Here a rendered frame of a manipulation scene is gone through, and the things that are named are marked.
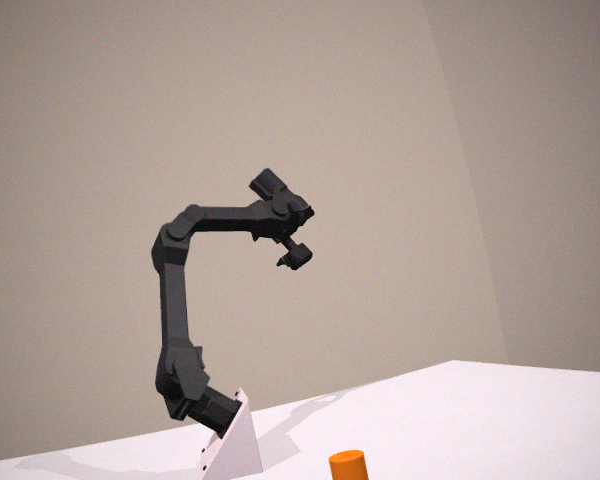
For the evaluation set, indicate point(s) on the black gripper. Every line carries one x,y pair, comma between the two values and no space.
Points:
297,255

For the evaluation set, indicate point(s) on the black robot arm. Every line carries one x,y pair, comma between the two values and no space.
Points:
181,378

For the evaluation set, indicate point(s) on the orange knob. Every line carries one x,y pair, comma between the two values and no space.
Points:
348,465

